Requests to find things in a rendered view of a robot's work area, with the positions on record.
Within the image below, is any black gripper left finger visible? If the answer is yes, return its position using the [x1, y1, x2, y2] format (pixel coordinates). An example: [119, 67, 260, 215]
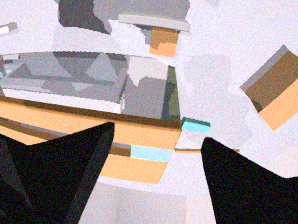
[0, 121, 114, 224]

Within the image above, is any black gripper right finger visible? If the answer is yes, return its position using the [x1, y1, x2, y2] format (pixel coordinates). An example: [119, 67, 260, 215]
[200, 136, 298, 224]

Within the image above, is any tan flat bar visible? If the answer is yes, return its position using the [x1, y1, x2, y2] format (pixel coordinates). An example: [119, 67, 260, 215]
[176, 148, 239, 153]

